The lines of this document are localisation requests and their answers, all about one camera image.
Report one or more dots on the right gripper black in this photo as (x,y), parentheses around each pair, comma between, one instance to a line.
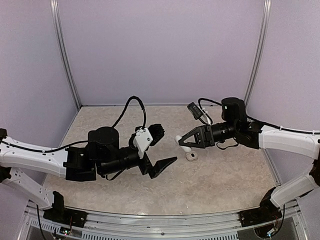
(204,135)

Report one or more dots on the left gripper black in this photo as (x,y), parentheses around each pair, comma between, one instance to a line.
(158,169)

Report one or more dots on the white earbud charging case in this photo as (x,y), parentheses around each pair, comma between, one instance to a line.
(191,156)

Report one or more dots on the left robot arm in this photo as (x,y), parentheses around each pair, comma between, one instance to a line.
(101,156)

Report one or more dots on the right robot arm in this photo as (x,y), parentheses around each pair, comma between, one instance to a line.
(256,134)

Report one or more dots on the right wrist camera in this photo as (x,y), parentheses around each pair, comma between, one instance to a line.
(200,114)

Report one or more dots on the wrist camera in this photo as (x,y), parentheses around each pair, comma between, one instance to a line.
(200,114)
(147,137)

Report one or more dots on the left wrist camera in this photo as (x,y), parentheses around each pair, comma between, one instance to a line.
(147,137)

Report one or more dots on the curved aluminium front rail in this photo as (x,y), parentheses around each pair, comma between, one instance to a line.
(99,225)

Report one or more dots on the right aluminium corner post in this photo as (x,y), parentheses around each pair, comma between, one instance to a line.
(259,51)

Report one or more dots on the aluminium corner post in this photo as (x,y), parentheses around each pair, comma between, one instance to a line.
(54,5)
(259,51)

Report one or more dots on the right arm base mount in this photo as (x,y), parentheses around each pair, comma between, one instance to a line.
(266,212)

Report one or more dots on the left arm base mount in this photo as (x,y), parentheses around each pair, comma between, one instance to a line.
(63,215)

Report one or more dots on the left aluminium corner post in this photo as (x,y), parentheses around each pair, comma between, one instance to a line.
(54,5)

